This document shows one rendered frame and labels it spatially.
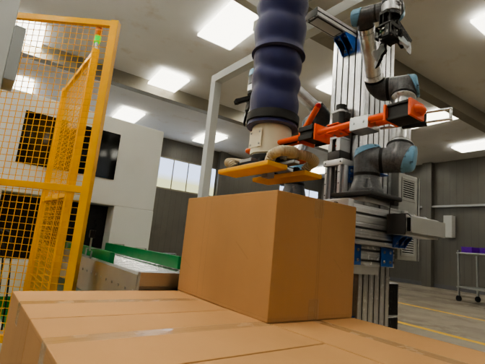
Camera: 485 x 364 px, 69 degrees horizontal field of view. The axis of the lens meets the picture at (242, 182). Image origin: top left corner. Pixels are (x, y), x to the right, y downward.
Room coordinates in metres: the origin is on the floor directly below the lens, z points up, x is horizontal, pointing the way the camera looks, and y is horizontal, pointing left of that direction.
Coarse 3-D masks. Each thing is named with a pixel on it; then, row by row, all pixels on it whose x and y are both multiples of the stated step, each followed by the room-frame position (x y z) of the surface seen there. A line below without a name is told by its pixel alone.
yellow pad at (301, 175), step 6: (294, 168) 1.44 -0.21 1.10; (276, 174) 1.48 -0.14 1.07; (282, 174) 1.45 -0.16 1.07; (288, 174) 1.42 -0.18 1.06; (294, 174) 1.39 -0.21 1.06; (300, 174) 1.36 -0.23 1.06; (306, 174) 1.35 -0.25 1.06; (312, 174) 1.37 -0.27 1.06; (318, 174) 1.39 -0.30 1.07; (258, 180) 1.58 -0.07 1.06; (264, 180) 1.55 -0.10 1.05; (270, 180) 1.53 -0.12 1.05; (276, 180) 1.52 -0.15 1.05; (282, 180) 1.50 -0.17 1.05; (288, 180) 1.49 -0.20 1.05; (294, 180) 1.48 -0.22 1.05; (300, 180) 1.46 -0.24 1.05; (306, 180) 1.45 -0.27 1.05; (312, 180) 1.44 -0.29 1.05
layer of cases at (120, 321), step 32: (32, 320) 0.88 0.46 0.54; (64, 320) 0.91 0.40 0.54; (96, 320) 0.93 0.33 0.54; (128, 320) 0.97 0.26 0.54; (160, 320) 1.00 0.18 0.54; (192, 320) 1.04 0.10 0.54; (224, 320) 1.08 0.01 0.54; (256, 320) 1.12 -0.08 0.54; (320, 320) 1.23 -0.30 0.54; (352, 320) 1.27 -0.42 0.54; (0, 352) 1.20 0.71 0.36; (32, 352) 0.80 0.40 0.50; (64, 352) 0.68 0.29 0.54; (96, 352) 0.70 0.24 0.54; (128, 352) 0.72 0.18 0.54; (160, 352) 0.74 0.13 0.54; (192, 352) 0.75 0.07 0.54; (224, 352) 0.77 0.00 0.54; (256, 352) 0.80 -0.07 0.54; (288, 352) 0.82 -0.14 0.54; (320, 352) 0.84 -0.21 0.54; (352, 352) 0.87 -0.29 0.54; (384, 352) 0.89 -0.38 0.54; (416, 352) 0.92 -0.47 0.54; (448, 352) 0.95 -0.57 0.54; (480, 352) 0.99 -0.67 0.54
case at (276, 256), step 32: (256, 192) 1.18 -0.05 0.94; (288, 192) 1.12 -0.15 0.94; (192, 224) 1.52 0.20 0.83; (224, 224) 1.32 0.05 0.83; (256, 224) 1.16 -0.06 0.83; (288, 224) 1.12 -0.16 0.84; (320, 224) 1.21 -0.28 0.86; (352, 224) 1.31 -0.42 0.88; (192, 256) 1.50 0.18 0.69; (224, 256) 1.30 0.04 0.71; (256, 256) 1.15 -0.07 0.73; (288, 256) 1.13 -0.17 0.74; (320, 256) 1.21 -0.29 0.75; (352, 256) 1.31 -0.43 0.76; (192, 288) 1.47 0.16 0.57; (224, 288) 1.28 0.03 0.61; (256, 288) 1.14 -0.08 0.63; (288, 288) 1.13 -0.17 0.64; (320, 288) 1.22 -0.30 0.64; (352, 288) 1.32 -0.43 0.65; (288, 320) 1.14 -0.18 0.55
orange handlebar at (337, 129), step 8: (416, 104) 0.91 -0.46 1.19; (424, 112) 0.92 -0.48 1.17; (368, 120) 1.03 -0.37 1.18; (376, 120) 1.01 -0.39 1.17; (328, 128) 1.16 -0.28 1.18; (336, 128) 1.13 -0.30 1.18; (344, 128) 1.11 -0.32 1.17; (296, 136) 1.28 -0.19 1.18; (328, 136) 1.21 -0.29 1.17; (336, 136) 1.19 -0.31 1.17; (280, 144) 1.37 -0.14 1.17; (288, 144) 1.38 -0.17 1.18; (296, 144) 1.35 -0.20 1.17; (248, 152) 1.55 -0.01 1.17
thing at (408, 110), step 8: (392, 104) 0.96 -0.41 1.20; (400, 104) 0.94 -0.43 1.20; (408, 104) 0.91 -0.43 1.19; (384, 112) 0.97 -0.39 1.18; (392, 112) 0.96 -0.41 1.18; (400, 112) 0.94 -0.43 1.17; (408, 112) 0.91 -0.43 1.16; (416, 112) 0.92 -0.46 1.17; (384, 120) 0.97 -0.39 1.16; (392, 120) 0.96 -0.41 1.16; (400, 120) 0.96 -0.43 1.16; (408, 120) 0.95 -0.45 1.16; (416, 120) 0.94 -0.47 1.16
